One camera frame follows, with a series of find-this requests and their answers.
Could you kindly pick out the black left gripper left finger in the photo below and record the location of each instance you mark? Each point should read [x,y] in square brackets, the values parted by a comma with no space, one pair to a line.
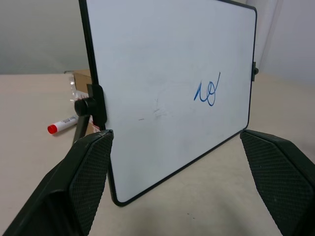
[81,179]

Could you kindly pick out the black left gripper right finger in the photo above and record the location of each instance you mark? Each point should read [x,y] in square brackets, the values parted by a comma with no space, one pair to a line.
[278,177]

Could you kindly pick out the red-capped whiteboard marker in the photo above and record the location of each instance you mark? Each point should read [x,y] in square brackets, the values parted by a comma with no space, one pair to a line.
[61,124]

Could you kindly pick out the clear plastic bag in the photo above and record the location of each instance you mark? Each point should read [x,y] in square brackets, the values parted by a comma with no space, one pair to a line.
[73,92]

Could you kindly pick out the brown cardboard box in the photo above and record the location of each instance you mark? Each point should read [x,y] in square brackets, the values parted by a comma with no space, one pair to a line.
[83,81]

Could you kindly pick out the black-framed tabletop whiteboard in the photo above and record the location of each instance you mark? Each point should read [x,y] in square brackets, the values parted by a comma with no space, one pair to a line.
[169,98]

